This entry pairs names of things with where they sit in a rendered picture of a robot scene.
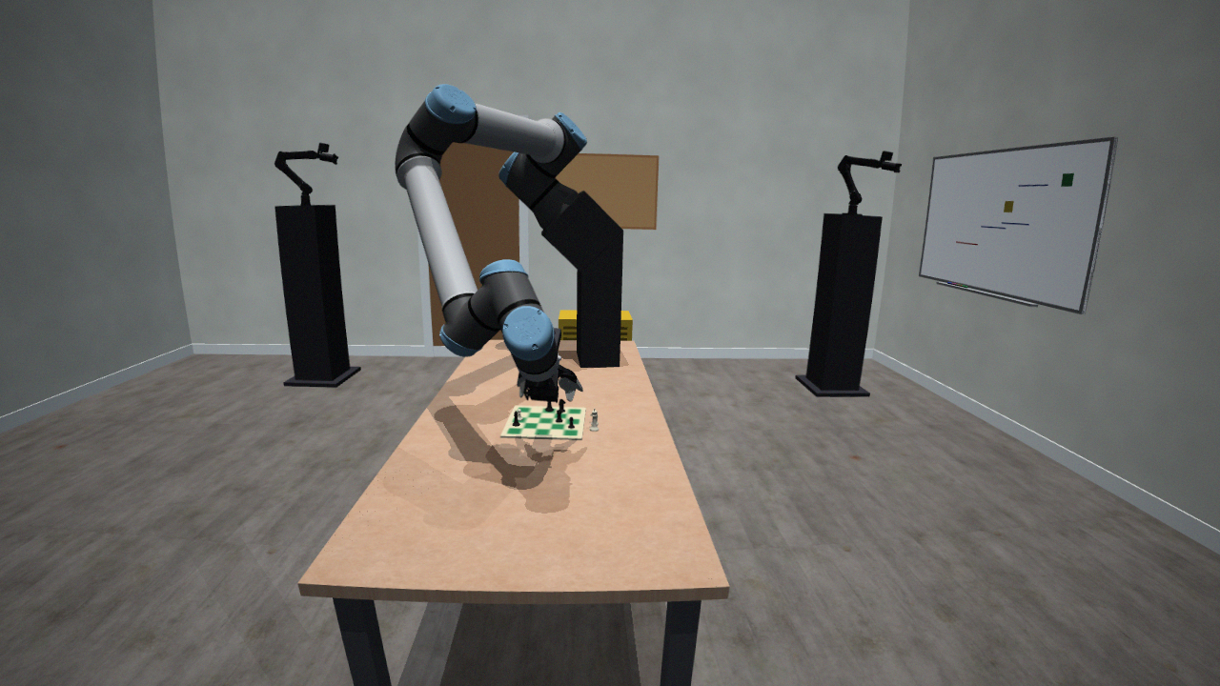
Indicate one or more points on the green and cream chessboard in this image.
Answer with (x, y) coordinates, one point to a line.
(539, 424)

